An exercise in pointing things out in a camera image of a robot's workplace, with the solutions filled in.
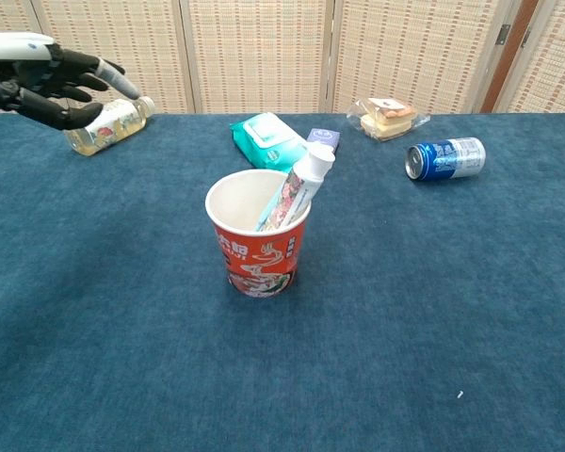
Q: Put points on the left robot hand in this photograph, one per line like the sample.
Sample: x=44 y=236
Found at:
x=23 y=75

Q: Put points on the light blue toothbrush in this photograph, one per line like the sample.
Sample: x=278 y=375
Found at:
x=266 y=214

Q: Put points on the red paper noodle cup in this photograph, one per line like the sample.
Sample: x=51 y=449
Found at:
x=259 y=263

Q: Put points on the white toothpaste tube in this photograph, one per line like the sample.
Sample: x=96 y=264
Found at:
x=315 y=162

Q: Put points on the yellow drink plastic bottle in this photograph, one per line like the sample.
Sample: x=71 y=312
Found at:
x=113 y=124

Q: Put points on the wide bamboo folding screen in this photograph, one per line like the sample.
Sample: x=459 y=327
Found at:
x=259 y=52

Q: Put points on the teal wet wipes pack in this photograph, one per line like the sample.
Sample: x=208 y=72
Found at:
x=259 y=136

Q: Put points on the small purple tissue pack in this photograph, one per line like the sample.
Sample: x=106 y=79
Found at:
x=324 y=136

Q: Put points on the wrapped sandwich cake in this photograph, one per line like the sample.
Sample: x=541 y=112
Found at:
x=386 y=120

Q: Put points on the blue drink can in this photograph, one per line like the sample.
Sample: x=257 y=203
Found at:
x=452 y=160

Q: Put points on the metal screen hinge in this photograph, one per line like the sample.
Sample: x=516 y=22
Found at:
x=502 y=35
x=526 y=37

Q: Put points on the narrow bamboo screen panel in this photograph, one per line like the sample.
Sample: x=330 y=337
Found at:
x=555 y=70

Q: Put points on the brown wooden post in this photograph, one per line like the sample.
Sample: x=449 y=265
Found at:
x=510 y=56

